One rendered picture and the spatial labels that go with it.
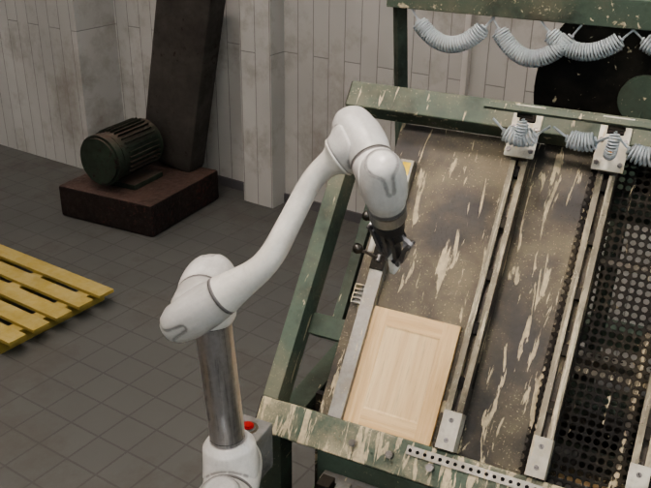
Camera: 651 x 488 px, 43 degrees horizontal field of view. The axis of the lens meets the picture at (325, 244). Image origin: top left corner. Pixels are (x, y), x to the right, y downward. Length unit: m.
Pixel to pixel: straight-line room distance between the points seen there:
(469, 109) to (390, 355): 0.90
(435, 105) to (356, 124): 1.13
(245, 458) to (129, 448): 1.92
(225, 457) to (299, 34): 4.50
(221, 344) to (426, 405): 0.88
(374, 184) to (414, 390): 1.19
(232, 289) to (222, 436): 0.56
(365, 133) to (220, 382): 0.80
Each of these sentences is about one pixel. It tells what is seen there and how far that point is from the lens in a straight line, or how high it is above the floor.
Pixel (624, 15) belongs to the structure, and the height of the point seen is 2.15.
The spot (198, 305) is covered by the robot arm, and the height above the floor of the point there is 1.68.
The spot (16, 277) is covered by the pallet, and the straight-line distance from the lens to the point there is 5.74.
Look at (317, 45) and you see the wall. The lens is 6.34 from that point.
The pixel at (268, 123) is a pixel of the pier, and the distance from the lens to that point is 6.55.
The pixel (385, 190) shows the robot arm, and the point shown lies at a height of 1.99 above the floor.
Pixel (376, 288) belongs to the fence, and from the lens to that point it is 2.89.
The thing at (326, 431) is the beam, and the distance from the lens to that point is 2.86.
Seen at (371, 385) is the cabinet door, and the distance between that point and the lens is 2.86.
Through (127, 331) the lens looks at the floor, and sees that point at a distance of 5.17.
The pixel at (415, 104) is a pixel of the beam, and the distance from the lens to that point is 3.02.
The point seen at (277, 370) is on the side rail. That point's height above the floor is 0.99.
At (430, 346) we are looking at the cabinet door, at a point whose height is 1.14.
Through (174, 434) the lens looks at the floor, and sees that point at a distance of 4.30.
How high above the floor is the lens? 2.64
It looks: 25 degrees down
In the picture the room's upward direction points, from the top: 1 degrees clockwise
